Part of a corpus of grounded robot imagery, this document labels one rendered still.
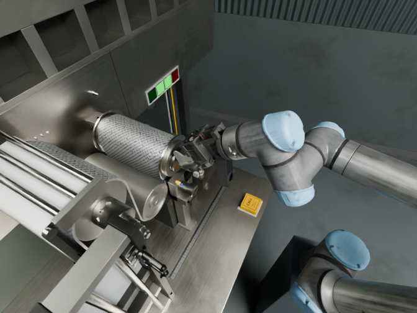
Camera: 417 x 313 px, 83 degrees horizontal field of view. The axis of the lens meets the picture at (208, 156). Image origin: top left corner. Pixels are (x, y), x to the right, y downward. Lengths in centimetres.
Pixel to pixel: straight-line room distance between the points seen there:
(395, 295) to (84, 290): 53
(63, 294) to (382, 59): 232
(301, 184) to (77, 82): 67
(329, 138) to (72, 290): 52
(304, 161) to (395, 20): 185
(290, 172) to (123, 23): 72
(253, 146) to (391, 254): 196
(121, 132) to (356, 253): 75
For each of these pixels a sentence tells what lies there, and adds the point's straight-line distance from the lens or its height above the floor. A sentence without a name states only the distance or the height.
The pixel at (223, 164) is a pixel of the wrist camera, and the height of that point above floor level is 136.
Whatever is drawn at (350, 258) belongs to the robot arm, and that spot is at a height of 113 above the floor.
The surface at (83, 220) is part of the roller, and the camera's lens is 54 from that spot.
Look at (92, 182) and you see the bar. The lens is 45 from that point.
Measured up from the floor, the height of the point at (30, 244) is 104.
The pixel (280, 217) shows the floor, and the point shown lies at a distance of 208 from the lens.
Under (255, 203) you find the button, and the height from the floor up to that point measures 92.
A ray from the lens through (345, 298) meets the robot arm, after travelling 68.
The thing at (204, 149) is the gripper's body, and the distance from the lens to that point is 55.
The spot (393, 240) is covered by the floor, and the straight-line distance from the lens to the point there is 239.
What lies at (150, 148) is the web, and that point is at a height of 130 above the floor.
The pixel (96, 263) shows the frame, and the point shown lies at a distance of 40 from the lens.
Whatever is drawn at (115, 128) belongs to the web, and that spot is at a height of 131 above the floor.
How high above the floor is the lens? 179
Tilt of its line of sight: 50 degrees down
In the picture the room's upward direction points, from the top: straight up
